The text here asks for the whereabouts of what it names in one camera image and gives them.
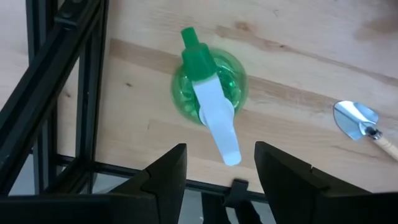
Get black edge clamp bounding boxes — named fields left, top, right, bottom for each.
left=223, top=179, right=249, bottom=208

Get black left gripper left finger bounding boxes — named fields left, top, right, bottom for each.
left=110, top=142, right=188, bottom=224

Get wooden-handled steel trowel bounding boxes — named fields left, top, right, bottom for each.
left=332, top=100, right=398, bottom=162

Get black metal table frame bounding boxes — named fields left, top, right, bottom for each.
left=0, top=0, right=268, bottom=224

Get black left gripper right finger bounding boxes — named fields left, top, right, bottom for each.
left=254, top=141, right=371, bottom=224

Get green spray bottle white trigger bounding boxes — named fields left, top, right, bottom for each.
left=170, top=26, right=249, bottom=167

